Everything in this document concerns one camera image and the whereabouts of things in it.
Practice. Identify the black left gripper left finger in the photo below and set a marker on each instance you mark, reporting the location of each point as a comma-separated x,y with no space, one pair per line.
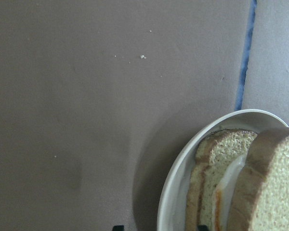
118,228

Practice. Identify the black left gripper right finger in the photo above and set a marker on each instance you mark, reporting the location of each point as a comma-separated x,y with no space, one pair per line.
202,228

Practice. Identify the white round plate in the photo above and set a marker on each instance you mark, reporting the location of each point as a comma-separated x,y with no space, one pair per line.
172,203

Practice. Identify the bread slice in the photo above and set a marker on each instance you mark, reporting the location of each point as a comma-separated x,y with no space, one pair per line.
213,155
261,197

